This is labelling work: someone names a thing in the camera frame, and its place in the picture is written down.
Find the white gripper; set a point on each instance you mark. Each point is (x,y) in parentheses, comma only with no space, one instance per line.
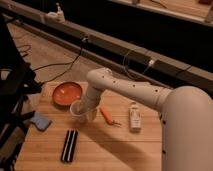
(89,102)

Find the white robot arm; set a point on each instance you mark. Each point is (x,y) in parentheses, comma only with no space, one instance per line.
(186,115)

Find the orange plate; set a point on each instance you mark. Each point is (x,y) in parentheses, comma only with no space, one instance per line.
(66,93)

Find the black striped bar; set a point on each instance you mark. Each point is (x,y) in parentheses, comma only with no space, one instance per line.
(69,146)

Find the blue cloth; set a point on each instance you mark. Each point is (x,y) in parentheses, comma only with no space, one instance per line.
(40,121)

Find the white bottle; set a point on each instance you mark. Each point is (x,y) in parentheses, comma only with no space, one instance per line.
(134,117)

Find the black equipment stand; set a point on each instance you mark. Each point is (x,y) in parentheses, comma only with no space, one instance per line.
(17,80)

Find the white object on ledge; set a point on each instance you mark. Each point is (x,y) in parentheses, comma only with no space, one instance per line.
(58,15)

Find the orange handled tool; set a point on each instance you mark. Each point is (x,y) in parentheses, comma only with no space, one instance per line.
(107,116)

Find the long black rail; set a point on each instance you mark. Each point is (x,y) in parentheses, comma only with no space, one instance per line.
(184,46)

